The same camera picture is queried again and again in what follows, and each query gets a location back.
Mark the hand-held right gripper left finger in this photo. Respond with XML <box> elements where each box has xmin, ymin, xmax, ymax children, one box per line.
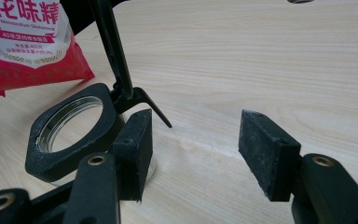
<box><xmin>110</xmin><ymin>108</ymin><xmax>154</xmax><ymax>203</ymax></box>

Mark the glass jar with black lid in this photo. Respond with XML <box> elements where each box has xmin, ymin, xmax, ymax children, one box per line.
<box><xmin>24</xmin><ymin>0</ymin><xmax>173</xmax><ymax>189</ymax></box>

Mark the red and white seasoning bag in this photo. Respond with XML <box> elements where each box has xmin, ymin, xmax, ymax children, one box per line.
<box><xmin>0</xmin><ymin>0</ymin><xmax>96</xmax><ymax>98</ymax></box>

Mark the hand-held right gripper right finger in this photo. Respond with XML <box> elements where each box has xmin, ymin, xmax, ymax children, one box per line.
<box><xmin>238</xmin><ymin>109</ymin><xmax>302</xmax><ymax>203</ymax></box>

